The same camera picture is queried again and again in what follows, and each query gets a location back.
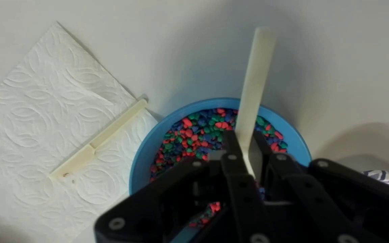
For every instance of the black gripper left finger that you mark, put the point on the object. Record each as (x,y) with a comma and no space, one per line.
(195,201)

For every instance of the colourful beads in bowl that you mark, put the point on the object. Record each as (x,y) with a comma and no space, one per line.
(198,133)

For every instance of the white paper napkin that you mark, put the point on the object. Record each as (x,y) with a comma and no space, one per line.
(51,104)

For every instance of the cream plastic knife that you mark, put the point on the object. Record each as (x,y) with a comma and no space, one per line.
(89,151)

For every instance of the cream plastic spoon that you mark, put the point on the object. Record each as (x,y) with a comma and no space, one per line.
(256,78)

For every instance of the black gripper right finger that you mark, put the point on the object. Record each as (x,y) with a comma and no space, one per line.
(325,201)

